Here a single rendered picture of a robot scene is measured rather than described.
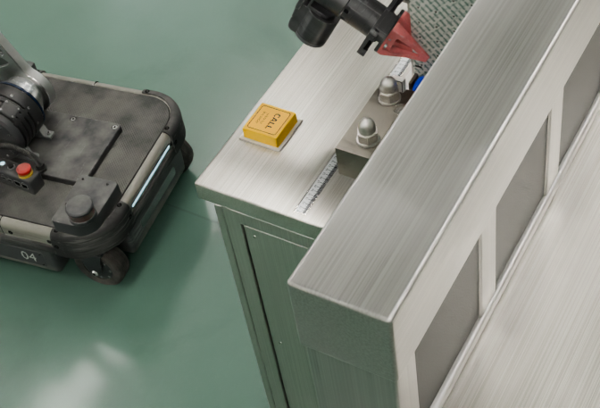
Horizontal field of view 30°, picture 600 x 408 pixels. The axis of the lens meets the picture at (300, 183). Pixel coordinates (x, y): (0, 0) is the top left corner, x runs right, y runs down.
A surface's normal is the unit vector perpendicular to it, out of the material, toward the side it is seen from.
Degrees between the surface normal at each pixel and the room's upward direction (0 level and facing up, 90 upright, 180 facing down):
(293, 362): 90
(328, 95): 0
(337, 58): 0
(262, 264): 90
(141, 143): 0
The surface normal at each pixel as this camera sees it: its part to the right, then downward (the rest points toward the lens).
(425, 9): -0.49, 0.69
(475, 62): -0.12, -0.67
